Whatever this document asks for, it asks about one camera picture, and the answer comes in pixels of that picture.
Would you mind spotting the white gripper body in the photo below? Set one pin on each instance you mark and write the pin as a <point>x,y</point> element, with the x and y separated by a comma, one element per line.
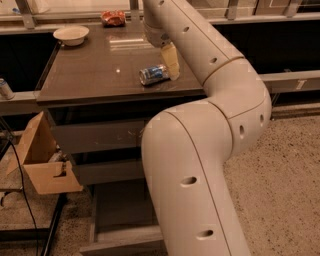
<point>156,37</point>

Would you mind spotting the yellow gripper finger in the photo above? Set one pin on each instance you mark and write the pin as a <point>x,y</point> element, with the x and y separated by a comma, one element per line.
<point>170,60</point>

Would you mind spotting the blue silver redbull can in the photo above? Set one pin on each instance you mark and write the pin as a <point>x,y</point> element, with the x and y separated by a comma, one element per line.
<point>153,74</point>

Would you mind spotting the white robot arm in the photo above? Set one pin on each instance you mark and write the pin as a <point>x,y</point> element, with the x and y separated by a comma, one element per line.
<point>184,147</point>

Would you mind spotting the grey drawer cabinet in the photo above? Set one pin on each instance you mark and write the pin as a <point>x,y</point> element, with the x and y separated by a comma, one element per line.
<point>98,81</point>

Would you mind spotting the grey top drawer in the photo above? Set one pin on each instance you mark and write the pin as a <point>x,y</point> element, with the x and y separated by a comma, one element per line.
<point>94,137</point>

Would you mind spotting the grey middle drawer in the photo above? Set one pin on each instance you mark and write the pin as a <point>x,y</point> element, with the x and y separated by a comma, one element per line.
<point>106,172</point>

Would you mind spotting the silver can on ledge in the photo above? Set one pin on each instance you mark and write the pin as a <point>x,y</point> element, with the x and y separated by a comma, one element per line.
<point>5,90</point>

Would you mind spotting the grey open bottom drawer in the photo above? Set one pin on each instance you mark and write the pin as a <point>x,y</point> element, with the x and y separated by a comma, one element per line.
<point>123,221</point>

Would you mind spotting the crumpled orange snack bag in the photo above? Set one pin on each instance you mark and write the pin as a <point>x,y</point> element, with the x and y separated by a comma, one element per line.
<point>114,18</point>

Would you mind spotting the white ceramic bowl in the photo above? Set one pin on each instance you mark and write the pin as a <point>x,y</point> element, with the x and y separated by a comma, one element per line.
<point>71,35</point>

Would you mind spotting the grey metal railing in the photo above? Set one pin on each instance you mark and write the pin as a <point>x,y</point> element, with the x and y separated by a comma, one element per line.
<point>25,102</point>

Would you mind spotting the open cardboard box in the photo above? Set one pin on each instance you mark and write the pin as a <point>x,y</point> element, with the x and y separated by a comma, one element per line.
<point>35,151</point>

